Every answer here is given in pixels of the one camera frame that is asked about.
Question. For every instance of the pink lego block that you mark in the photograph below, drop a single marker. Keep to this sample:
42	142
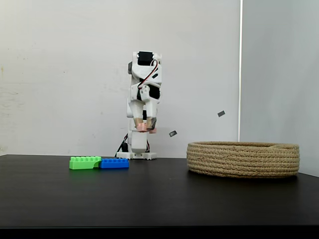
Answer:
142	127

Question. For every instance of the blue lego block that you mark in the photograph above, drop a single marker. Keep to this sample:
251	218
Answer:
114	163

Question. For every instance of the white vertical corner trim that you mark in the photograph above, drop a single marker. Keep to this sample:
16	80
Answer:
240	74

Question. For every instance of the grey tape piece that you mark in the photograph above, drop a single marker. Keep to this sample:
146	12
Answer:
173	133
221	113

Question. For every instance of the green lego block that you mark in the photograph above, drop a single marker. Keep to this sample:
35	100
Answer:
82	163

